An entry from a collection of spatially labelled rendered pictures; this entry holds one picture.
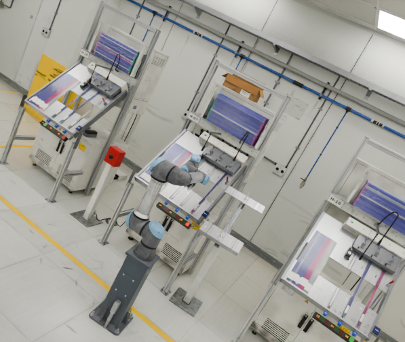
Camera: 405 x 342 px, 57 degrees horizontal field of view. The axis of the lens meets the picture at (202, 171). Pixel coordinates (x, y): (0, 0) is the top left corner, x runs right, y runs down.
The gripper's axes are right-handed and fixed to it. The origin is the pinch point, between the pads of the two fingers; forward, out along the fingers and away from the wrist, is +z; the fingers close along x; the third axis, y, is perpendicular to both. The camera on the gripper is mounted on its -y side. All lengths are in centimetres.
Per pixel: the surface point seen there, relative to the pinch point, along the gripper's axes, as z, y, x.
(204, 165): 4.8, -38.2, -9.6
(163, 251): 82, 9, -4
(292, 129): 31, -207, 15
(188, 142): 2, -50, -37
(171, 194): 15.6, 2.2, -12.8
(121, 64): -26, -66, -140
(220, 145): -9, -57, -8
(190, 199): 14.0, -3.5, 2.1
